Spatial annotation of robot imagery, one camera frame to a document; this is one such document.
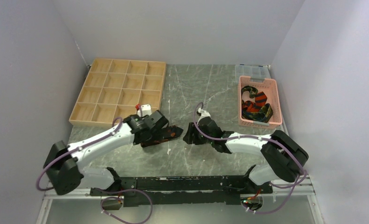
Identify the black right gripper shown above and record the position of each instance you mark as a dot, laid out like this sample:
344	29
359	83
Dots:
191	139

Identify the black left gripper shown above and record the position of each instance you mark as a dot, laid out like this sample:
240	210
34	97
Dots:
137	142

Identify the black tie orange flowers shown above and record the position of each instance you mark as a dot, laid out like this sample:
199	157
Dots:
163	135

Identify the wooden compartment tray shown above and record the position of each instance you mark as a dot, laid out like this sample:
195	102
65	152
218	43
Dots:
114	87

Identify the pink perforated plastic basket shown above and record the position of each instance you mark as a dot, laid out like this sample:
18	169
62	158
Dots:
269	87

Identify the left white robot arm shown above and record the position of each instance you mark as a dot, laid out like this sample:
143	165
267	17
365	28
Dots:
67	168

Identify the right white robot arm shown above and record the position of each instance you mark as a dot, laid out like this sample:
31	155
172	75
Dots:
284	158

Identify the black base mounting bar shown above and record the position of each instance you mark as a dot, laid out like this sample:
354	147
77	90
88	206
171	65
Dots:
177	198

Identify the red striped tie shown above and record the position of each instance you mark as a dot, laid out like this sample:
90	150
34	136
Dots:
252	110

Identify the clear plastic organizer box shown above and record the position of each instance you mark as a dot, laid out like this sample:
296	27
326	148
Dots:
254	71

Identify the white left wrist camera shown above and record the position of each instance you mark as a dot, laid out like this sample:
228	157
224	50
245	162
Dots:
143	110

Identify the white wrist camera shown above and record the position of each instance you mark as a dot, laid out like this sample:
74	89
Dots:
201	113
143	110

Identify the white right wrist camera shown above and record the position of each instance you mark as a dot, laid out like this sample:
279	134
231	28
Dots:
201	113

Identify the aluminium frame rail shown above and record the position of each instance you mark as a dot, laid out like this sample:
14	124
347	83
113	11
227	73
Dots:
295	188

